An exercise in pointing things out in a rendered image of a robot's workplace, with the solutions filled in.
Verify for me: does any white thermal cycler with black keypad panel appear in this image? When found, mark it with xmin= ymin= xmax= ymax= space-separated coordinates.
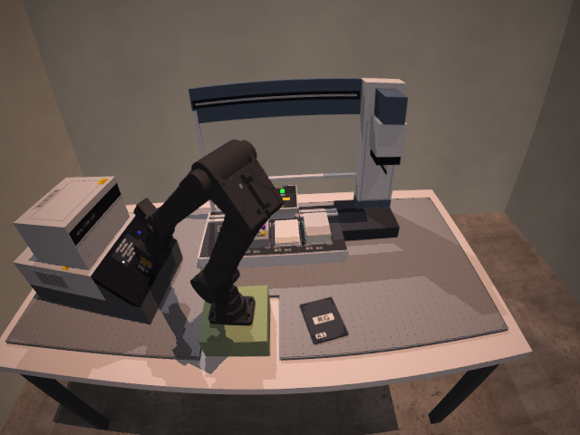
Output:
xmin=13 ymin=177 xmax=183 ymax=324

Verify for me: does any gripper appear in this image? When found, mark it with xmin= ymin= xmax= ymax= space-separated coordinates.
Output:
xmin=133 ymin=232 xmax=172 ymax=266

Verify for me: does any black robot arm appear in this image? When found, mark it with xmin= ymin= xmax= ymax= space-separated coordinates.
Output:
xmin=133 ymin=140 xmax=284 ymax=325

